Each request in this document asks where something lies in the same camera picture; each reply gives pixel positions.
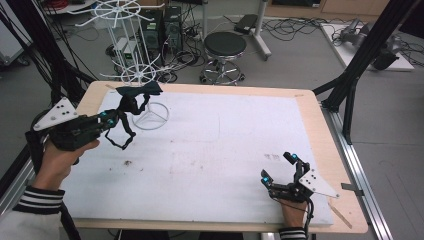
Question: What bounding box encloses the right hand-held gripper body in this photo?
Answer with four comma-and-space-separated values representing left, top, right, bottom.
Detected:
269, 161, 341, 204

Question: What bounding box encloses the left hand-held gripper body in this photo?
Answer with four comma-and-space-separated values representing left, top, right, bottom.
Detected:
32, 96, 111, 152

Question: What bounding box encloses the black bow tie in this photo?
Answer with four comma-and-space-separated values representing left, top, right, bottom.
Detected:
104, 94, 143, 151

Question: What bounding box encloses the white wire rack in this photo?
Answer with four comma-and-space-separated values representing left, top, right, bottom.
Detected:
67, 0, 171, 131

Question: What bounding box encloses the navy bow tie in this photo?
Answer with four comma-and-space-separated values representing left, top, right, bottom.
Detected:
115, 80, 164, 113

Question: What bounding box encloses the person's right hand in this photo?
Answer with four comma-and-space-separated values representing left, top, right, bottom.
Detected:
279, 198, 310, 229

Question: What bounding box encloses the person's left hand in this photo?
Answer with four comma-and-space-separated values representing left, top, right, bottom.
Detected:
31, 138, 101, 192

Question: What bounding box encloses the thin wooden stick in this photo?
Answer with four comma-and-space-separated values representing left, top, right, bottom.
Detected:
327, 202, 353, 230

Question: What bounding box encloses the white foam mat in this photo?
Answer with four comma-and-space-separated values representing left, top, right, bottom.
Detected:
61, 90, 335, 226

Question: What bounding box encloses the small white device box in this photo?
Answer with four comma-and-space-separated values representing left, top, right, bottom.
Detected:
114, 36, 138, 67

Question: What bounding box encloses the black computer tower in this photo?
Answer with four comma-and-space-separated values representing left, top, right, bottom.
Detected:
163, 5, 184, 52
139, 9, 165, 65

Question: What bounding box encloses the white floor board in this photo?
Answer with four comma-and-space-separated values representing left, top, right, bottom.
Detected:
320, 22, 416, 73

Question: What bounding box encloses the black round stool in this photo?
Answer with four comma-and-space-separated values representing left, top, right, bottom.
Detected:
199, 31, 248, 86

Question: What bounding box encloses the black power adapter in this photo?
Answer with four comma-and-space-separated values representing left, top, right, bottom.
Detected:
233, 13, 259, 35

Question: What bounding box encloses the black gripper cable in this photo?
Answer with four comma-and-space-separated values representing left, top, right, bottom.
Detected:
270, 195, 316, 236

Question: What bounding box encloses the aluminium rail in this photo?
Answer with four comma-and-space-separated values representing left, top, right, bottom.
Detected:
321, 102, 395, 240

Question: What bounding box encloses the black frame post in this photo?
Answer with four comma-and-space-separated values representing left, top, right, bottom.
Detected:
0, 0, 98, 105
312, 0, 422, 145

